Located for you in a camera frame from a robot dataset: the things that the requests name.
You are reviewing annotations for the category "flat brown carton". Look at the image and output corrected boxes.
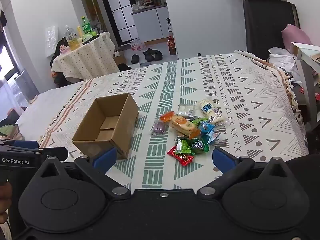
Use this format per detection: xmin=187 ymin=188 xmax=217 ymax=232
xmin=113 ymin=51 xmax=127 ymax=65

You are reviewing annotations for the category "green soda bottle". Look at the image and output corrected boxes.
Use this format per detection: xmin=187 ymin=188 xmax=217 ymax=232
xmin=80 ymin=16 xmax=92 ymax=34

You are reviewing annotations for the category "pile of clothes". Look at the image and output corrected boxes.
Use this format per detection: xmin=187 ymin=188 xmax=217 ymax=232
xmin=0 ymin=110 xmax=24 ymax=140

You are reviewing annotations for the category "brown cardboard box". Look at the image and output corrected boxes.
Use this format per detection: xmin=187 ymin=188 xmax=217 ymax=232
xmin=72 ymin=92 xmax=139 ymax=160

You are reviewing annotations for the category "dark green round snack packet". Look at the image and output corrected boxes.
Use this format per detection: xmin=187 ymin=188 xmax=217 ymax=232
xmin=190 ymin=137 xmax=210 ymax=155

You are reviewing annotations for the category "person's left hand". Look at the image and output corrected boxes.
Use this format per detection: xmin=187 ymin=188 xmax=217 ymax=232
xmin=0 ymin=181 xmax=13 ymax=240

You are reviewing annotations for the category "white side table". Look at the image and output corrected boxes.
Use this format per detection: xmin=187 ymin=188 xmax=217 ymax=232
xmin=290 ymin=42 xmax=320 ymax=130

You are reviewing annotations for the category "red snack packet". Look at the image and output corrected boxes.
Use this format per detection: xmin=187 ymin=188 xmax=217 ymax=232
xmin=167 ymin=145 xmax=194 ymax=167

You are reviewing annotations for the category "black grid sliding door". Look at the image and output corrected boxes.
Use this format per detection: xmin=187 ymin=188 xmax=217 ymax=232
xmin=96 ymin=0 xmax=139 ymax=47

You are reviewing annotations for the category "round table with dotted cloth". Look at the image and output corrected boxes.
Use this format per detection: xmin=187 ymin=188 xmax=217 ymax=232
xmin=51 ymin=32 xmax=120 ymax=83

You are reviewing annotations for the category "bright green snack packet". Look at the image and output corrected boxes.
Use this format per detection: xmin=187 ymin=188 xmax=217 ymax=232
xmin=175 ymin=139 xmax=195 ymax=155

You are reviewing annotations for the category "black flat panel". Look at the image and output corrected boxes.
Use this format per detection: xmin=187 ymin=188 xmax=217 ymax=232
xmin=243 ymin=0 xmax=300 ymax=60

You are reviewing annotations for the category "white bed sheet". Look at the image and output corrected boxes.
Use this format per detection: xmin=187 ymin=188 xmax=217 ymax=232
xmin=15 ymin=80 xmax=85 ymax=140

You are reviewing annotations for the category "silver grey snack packet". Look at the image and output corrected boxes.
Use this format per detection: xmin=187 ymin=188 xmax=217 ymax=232
xmin=178 ymin=104 xmax=195 ymax=119

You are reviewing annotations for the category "small orange snack packet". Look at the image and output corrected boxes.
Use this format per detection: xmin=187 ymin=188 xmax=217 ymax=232
xmin=160 ymin=112 xmax=175 ymax=123

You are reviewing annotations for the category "clear bottle yellow liquid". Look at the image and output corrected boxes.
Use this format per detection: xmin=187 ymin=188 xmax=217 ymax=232
xmin=64 ymin=25 xmax=80 ymax=51

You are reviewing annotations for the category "printed blanket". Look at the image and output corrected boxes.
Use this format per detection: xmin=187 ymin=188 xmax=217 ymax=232
xmin=37 ymin=51 xmax=309 ymax=190

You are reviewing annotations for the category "green tissue pack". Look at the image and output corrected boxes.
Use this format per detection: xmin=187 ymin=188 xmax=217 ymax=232
xmin=81 ymin=31 xmax=98 ymax=43

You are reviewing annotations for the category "white crumpled cloth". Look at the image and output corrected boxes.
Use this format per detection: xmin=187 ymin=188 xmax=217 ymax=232
xmin=267 ymin=47 xmax=298 ymax=73

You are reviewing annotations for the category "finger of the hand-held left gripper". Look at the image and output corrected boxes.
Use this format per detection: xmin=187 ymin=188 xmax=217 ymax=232
xmin=0 ymin=139 xmax=39 ymax=149
xmin=37 ymin=147 xmax=69 ymax=161

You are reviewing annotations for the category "white bread packet blue label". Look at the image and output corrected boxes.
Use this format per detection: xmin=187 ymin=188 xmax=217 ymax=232
xmin=195 ymin=99 xmax=227 ymax=127

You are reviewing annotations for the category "pink water bottle pack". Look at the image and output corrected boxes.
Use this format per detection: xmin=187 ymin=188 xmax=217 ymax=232
xmin=129 ymin=38 xmax=145 ymax=51

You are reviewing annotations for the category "black clothing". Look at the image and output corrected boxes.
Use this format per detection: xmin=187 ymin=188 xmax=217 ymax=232
xmin=51 ymin=37 xmax=66 ymax=88

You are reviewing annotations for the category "purple snack packet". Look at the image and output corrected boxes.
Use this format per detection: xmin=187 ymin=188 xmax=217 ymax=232
xmin=150 ymin=119 xmax=168 ymax=135

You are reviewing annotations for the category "brown bottle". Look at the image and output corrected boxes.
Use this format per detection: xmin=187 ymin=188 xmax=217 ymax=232
xmin=167 ymin=36 xmax=177 ymax=55

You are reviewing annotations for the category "pink pillow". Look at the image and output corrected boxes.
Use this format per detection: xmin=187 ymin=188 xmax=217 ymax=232
xmin=281 ymin=24 xmax=313 ymax=53

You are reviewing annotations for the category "light blue snack packet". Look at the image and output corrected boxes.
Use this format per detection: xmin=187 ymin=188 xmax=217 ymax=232
xmin=204 ymin=131 xmax=220 ymax=145

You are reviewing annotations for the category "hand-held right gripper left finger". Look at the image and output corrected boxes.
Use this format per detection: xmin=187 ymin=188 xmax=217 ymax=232
xmin=37 ymin=147 xmax=132 ymax=200

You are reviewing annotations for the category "long orange cracker packet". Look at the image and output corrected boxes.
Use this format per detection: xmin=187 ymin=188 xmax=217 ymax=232
xmin=169 ymin=114 xmax=200 ymax=139

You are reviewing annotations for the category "white cabinet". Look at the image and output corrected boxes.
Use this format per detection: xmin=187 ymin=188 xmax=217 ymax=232
xmin=131 ymin=5 xmax=170 ymax=45

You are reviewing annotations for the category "bubble wrap sheet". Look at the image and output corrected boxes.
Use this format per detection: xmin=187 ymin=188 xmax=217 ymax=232
xmin=44 ymin=25 xmax=59 ymax=58

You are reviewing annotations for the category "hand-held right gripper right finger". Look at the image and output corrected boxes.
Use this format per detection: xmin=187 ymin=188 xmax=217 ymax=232
xmin=197 ymin=147 xmax=293 ymax=200

